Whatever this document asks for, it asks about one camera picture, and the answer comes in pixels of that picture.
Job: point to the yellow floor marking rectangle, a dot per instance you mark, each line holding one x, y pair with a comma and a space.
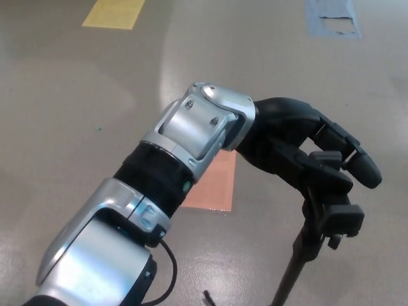
111, 14

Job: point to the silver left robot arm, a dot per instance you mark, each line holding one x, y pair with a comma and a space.
188, 127

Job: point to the black phone stand tripod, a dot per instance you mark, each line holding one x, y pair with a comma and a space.
342, 216

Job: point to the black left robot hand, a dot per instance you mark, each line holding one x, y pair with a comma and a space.
280, 134

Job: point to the orange floor marking rectangle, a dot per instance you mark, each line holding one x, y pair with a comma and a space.
216, 188

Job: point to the torn blue floor marking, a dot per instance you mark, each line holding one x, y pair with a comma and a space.
318, 24

